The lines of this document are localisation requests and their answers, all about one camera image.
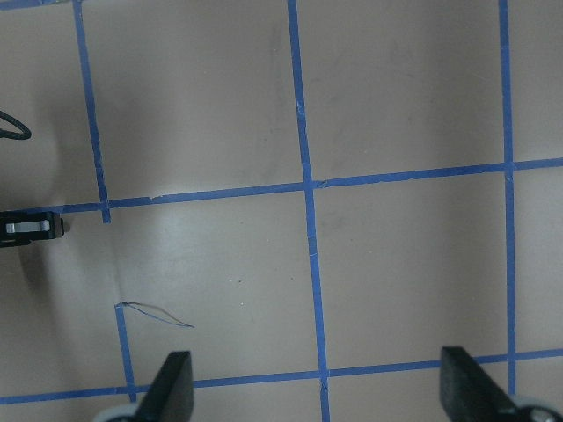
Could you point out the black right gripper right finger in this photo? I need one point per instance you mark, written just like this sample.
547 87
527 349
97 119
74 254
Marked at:
468 393

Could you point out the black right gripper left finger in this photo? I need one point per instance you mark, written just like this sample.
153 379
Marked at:
171 395

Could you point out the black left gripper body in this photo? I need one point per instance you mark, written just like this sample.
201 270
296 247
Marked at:
22 228

